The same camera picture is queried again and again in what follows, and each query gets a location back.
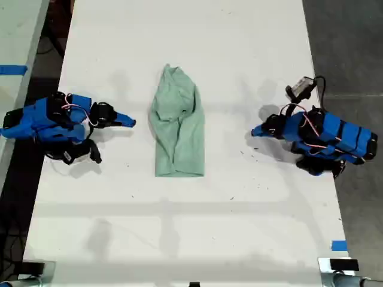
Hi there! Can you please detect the grey metal pipe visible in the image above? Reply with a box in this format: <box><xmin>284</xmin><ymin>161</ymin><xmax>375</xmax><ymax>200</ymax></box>
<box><xmin>332</xmin><ymin>272</ymin><xmax>383</xmax><ymax>287</ymax></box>
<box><xmin>0</xmin><ymin>276</ymin><xmax>41</xmax><ymax>287</ymax></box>

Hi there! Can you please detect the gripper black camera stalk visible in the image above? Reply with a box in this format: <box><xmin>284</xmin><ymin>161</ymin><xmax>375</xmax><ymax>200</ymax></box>
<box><xmin>285</xmin><ymin>86</ymin><xmax>311</xmax><ymax>116</ymax></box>
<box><xmin>85</xmin><ymin>139</ymin><xmax>103</xmax><ymax>164</ymax></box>

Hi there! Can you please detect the small black box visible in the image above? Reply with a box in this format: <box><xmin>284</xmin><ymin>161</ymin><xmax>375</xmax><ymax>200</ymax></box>
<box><xmin>330</xmin><ymin>259</ymin><xmax>359</xmax><ymax>271</ymax></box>
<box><xmin>22</xmin><ymin>261</ymin><xmax>45</xmax><ymax>274</ymax></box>

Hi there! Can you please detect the pale side table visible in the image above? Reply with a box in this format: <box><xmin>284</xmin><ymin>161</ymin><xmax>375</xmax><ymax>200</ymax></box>
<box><xmin>0</xmin><ymin>0</ymin><xmax>50</xmax><ymax>192</ymax></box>

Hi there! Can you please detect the pale green t-shirt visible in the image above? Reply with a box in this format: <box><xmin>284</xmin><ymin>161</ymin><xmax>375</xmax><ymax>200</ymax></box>
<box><xmin>148</xmin><ymin>63</ymin><xmax>206</xmax><ymax>178</ymax></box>

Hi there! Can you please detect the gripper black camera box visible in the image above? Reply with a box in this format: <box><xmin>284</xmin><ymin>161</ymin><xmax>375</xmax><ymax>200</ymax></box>
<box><xmin>291</xmin><ymin>76</ymin><xmax>315</xmax><ymax>96</ymax></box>
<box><xmin>62</xmin><ymin>146</ymin><xmax>92</xmax><ymax>166</ymax></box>

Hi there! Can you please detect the gripper camera cable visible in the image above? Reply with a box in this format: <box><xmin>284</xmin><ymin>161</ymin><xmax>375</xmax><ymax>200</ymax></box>
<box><xmin>44</xmin><ymin>152</ymin><xmax>71</xmax><ymax>176</ymax></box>
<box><xmin>312</xmin><ymin>75</ymin><xmax>327</xmax><ymax>113</ymax></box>

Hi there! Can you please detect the long blue tape strip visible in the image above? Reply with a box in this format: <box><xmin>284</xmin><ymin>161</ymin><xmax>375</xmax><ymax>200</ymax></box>
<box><xmin>0</xmin><ymin>64</ymin><xmax>29</xmax><ymax>75</ymax></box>

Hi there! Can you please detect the metal clamp plate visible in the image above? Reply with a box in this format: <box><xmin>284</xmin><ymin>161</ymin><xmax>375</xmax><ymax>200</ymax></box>
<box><xmin>318</xmin><ymin>257</ymin><xmax>360</xmax><ymax>287</ymax></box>
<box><xmin>17</xmin><ymin>261</ymin><xmax>56</xmax><ymax>287</ymax></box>

